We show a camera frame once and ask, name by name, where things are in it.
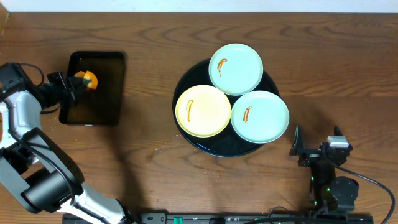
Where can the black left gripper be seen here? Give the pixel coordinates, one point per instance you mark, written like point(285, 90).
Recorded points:
point(64, 84)

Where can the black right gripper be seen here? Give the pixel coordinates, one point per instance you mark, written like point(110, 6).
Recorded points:
point(311, 155)

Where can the orange green sponge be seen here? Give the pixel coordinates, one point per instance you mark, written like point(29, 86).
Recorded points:
point(90, 79)

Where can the yellow plate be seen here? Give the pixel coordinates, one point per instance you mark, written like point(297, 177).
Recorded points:
point(203, 111)

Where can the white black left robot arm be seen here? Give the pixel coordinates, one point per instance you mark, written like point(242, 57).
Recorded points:
point(36, 171)

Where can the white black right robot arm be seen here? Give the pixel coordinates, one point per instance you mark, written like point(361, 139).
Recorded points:
point(328, 192)

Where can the black rectangular water tray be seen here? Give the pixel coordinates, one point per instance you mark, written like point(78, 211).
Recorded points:
point(101, 106)

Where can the lower mint green plate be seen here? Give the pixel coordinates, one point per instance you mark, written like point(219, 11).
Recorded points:
point(260, 117)

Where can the mint green plate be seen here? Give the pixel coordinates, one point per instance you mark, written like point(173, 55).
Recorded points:
point(235, 69)
point(260, 117)

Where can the top mint green plate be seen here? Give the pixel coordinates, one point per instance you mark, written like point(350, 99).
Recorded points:
point(235, 69)

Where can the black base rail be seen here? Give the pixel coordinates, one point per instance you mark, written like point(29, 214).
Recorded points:
point(162, 218)

